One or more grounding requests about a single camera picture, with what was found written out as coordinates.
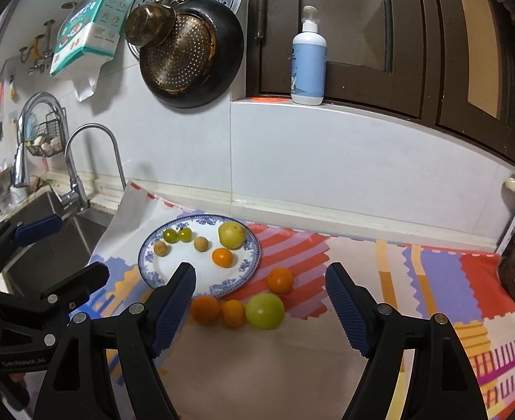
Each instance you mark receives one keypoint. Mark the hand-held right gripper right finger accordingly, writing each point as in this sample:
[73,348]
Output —
[349,310]

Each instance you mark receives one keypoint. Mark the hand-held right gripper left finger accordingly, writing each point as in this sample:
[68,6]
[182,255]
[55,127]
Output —
[172,310]

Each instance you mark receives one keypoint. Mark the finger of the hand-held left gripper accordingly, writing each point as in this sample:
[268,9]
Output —
[86,278]
[38,229]

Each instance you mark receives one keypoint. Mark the blue rimmed white plate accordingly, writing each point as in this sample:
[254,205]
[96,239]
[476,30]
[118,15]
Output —
[176,256]

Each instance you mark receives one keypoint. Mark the small orange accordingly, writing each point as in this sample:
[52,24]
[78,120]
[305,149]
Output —
[233,313]

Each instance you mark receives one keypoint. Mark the small brown kiwi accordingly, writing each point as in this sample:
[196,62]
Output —
[161,248]
[201,243]

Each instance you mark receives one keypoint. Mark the yellow green apple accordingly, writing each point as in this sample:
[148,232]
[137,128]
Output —
[232,235]

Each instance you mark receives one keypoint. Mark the steel sink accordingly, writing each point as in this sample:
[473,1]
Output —
[64,249]

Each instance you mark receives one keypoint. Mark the chrome pull-down faucet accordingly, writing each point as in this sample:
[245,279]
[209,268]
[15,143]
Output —
[21,166]

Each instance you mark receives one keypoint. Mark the colourful printed mat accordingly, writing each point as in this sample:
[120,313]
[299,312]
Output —
[283,358]

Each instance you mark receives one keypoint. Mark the chrome gooseneck faucet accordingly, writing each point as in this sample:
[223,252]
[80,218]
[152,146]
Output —
[108,133]

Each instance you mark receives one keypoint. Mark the white plastic bag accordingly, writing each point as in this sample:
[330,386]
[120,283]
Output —
[86,85]

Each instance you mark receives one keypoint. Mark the green white tissue package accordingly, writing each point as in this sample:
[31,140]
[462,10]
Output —
[86,30]

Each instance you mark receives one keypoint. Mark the brass perforated strainer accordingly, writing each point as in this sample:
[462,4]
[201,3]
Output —
[178,57]

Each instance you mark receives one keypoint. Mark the brass ladle pot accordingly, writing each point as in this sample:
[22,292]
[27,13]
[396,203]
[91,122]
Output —
[148,24]

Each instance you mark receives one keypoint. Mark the blue white pump bottle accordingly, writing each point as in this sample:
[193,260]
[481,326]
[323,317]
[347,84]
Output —
[308,70]

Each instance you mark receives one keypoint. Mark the dark brown window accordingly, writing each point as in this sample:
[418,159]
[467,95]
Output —
[257,74]
[450,52]

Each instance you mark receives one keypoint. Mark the black frying pan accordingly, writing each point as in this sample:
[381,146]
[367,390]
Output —
[229,43]

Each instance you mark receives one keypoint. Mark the wall taps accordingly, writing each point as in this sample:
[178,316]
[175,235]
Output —
[43,59]

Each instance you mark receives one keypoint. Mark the white wall cabinet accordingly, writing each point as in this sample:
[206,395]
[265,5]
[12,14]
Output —
[25,13]

